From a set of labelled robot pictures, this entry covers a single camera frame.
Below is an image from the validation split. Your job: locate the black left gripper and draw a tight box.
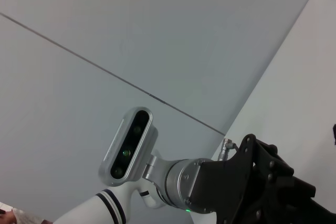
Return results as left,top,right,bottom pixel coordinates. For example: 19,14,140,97
188,133,336,224

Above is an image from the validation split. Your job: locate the left gripper cable with connector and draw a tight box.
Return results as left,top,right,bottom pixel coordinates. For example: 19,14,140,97
217,137,239,162

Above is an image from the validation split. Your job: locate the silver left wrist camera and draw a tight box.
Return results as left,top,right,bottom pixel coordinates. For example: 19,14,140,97
98,106,159,187

